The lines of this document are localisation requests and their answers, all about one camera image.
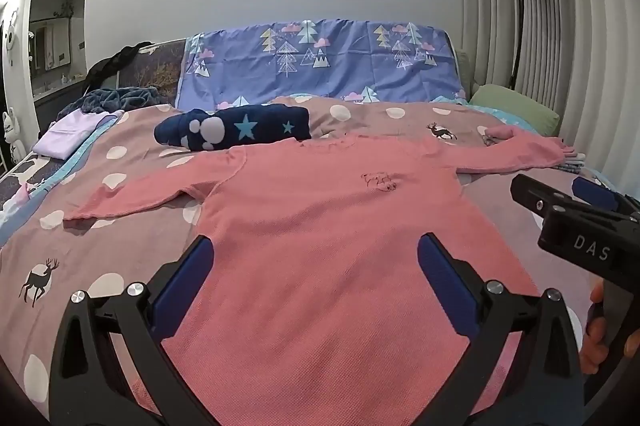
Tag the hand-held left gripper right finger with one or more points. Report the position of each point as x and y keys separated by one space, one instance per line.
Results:
x=445 y=276

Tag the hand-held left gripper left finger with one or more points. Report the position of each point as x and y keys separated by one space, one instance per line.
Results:
x=185 y=276

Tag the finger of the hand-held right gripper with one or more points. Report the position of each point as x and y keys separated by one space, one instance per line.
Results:
x=595 y=193
x=532 y=195

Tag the pink long-sleeve shirt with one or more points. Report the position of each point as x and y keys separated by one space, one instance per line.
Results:
x=320 y=216

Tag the person's right hand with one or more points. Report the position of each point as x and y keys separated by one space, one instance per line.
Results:
x=595 y=351

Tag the floral patterned folded garment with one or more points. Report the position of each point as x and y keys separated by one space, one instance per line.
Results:
x=570 y=165

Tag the green pillow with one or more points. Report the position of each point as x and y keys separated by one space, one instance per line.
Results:
x=520 y=111

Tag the teal quilt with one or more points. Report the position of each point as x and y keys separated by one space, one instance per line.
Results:
x=500 y=114

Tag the mauve dotted deer blanket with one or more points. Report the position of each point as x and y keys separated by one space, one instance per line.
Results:
x=125 y=166

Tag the grey pleated curtain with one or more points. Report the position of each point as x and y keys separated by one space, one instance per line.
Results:
x=550 y=31

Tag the navy star print plush cloth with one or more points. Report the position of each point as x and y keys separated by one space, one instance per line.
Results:
x=260 y=126

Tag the lavender folded garment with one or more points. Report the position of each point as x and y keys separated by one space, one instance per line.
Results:
x=70 y=134

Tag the dark teal fuzzy blanket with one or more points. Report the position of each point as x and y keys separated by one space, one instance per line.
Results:
x=125 y=96

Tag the grey patterned bedsheet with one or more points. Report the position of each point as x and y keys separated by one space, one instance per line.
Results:
x=25 y=169

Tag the tree print headboard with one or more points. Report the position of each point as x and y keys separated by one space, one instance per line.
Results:
x=162 y=71

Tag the blue tree print sheet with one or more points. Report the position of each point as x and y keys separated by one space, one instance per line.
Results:
x=350 y=66

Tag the black cloth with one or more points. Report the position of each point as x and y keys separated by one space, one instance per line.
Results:
x=107 y=66

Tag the white cat figurine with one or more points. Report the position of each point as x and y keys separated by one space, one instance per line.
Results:
x=12 y=131

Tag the wall mirror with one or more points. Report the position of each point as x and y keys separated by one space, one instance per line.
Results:
x=47 y=44

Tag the white bear wall decoration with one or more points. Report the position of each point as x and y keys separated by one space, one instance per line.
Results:
x=9 y=36

